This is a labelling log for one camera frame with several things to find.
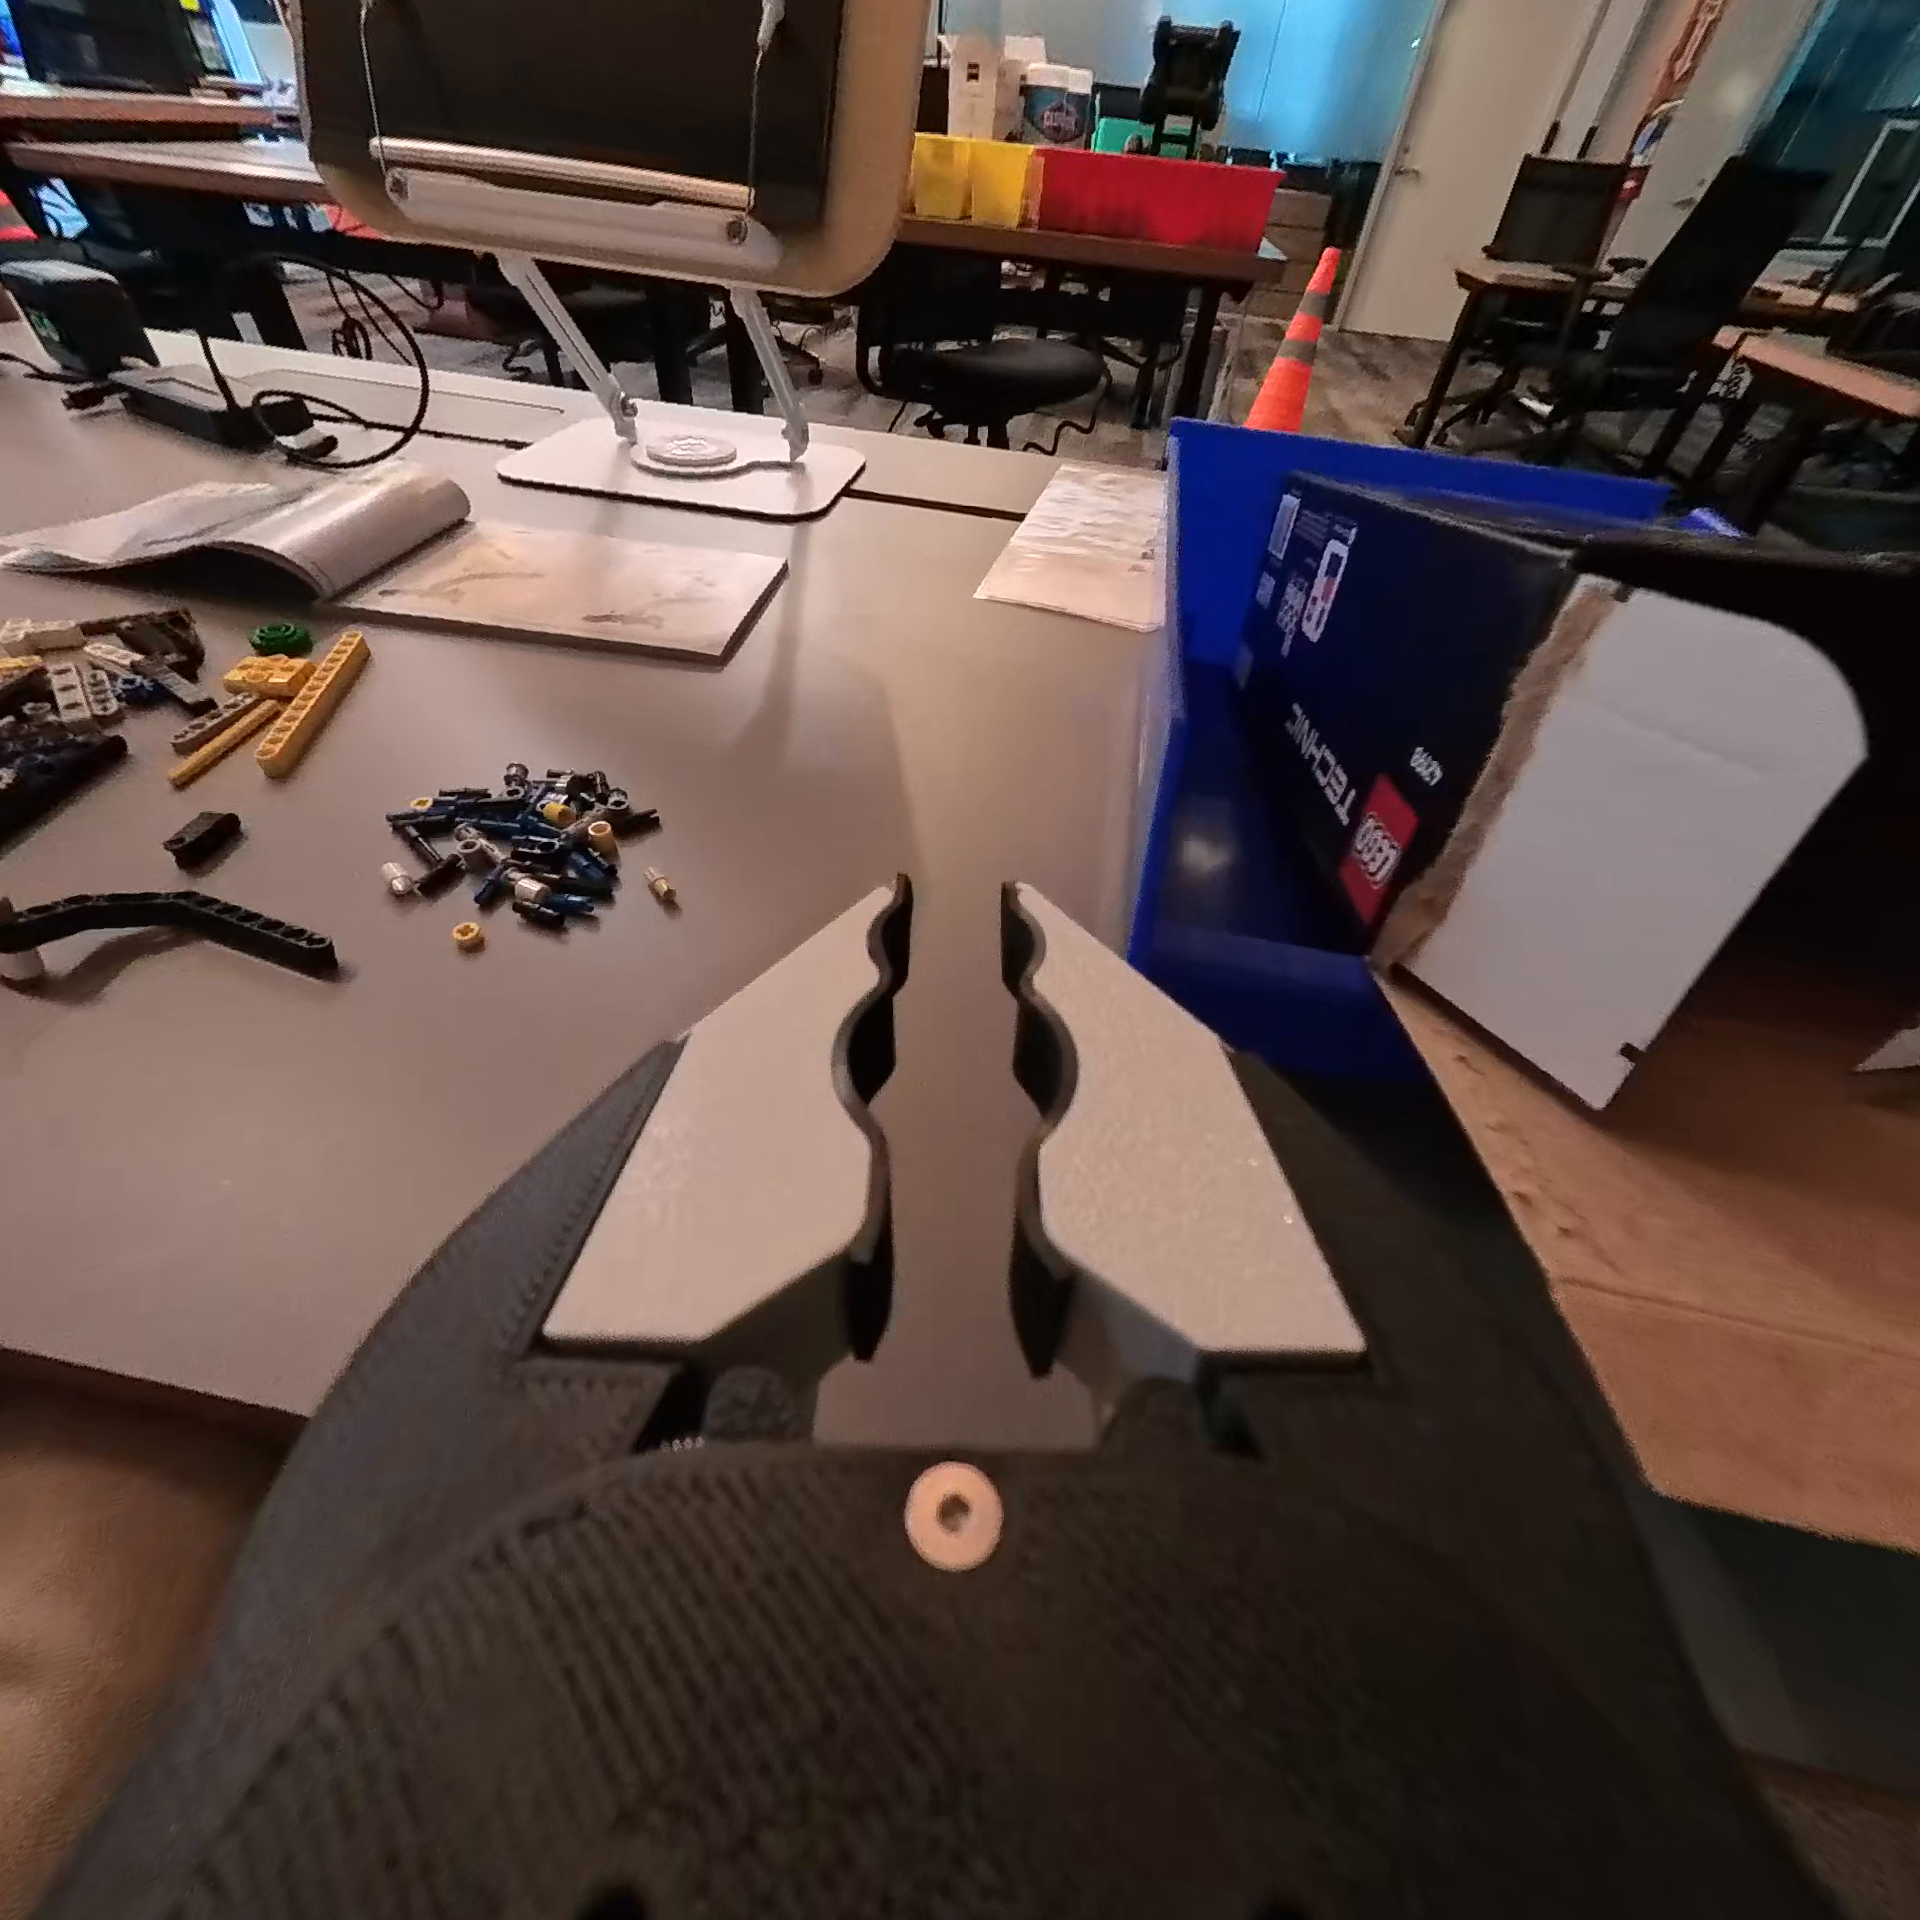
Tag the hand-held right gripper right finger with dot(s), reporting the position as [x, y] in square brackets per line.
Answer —
[1186, 1171]

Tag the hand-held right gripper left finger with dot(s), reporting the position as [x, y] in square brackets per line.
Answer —
[704, 1155]

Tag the pile of small lego pins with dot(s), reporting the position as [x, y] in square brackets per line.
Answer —
[517, 840]

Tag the dark blue lego box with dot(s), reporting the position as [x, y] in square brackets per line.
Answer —
[1396, 674]

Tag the black bent lego beam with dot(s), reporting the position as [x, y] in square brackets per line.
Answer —
[196, 913]

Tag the small black lego connector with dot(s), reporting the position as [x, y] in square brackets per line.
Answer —
[203, 835]

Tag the long yellow lego beam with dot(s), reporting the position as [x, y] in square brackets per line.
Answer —
[311, 703]

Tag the thin yellow lego beam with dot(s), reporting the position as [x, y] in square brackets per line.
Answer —
[224, 744]

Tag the yellow lego brick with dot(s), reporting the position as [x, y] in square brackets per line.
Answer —
[270, 674]

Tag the short grey lego beam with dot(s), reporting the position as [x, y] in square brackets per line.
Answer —
[219, 725]

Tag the green lego gear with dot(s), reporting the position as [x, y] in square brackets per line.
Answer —
[282, 637]

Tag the heap of mixed lego parts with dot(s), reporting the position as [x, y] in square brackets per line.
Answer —
[76, 690]

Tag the blue plastic bin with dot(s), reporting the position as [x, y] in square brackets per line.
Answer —
[1202, 840]

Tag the open instruction booklet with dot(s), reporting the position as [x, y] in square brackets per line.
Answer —
[599, 593]

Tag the printed paper sheet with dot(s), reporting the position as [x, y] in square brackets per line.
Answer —
[1072, 546]

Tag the silver monitor stand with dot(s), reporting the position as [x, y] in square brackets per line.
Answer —
[599, 450]

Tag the orange traffic cone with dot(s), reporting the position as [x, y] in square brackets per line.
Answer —
[1293, 360]

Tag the black round stool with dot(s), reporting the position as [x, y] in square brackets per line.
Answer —
[975, 376]

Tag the wooden table with black legs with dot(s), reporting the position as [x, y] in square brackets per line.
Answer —
[1110, 255]

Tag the black power adapter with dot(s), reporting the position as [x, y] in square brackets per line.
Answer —
[181, 401]

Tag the red plastic bin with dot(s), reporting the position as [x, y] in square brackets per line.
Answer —
[1156, 197]

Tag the black office chair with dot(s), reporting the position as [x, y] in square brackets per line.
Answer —
[1652, 315]

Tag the yellow plastic bin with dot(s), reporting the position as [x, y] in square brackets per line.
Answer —
[940, 176]
[1002, 181]

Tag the wooden side desk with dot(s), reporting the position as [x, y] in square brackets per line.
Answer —
[1829, 382]

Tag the black mesh chair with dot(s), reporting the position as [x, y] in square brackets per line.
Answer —
[1554, 210]

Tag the green box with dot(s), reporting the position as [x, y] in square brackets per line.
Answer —
[1125, 135]

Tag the white door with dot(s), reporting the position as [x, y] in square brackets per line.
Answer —
[1389, 150]

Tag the black device with green label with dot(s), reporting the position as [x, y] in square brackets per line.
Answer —
[68, 306]

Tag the beige computer monitor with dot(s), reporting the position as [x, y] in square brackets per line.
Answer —
[599, 90]

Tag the white round container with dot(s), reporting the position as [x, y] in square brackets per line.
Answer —
[1060, 105]

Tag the white carton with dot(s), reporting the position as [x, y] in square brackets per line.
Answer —
[975, 90]

